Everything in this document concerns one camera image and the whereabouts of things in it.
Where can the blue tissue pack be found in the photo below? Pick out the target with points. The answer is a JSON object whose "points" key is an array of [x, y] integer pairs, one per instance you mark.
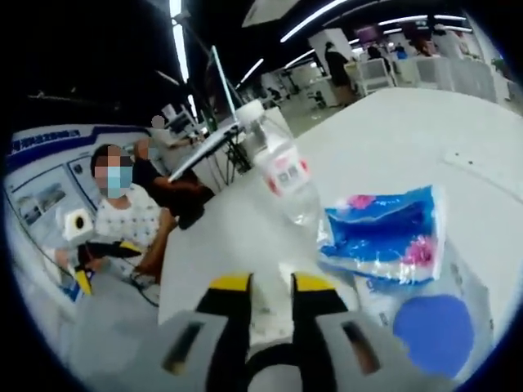
{"points": [[380, 237]]}

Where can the ceiling light strip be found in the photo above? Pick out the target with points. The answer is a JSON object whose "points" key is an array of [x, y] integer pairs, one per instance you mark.
{"points": [[310, 20], [180, 36]]}

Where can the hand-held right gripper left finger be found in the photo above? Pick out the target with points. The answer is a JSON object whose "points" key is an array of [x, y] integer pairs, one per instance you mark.
{"points": [[229, 318]]}

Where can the person in face mask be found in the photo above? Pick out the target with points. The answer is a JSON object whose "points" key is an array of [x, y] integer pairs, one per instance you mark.
{"points": [[41, 171]]}

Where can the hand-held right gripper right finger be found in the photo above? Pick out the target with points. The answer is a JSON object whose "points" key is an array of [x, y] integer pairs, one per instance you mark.
{"points": [[318, 326]]}

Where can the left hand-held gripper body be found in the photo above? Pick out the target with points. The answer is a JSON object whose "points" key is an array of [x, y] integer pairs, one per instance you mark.
{"points": [[77, 226]]}

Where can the clear plastic water bottle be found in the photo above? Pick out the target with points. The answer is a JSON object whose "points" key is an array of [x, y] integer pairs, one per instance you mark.
{"points": [[282, 171]]}

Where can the white table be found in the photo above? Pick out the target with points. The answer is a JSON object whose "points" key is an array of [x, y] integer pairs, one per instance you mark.
{"points": [[408, 143]]}

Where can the wet wipes pack blue lid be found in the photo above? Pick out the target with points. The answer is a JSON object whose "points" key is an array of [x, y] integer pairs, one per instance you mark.
{"points": [[433, 335]]}

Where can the person's torso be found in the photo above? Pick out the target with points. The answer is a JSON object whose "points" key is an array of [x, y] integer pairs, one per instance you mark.
{"points": [[126, 220]]}

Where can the white office chair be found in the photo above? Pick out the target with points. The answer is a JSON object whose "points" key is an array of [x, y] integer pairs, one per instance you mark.
{"points": [[378, 73]]}

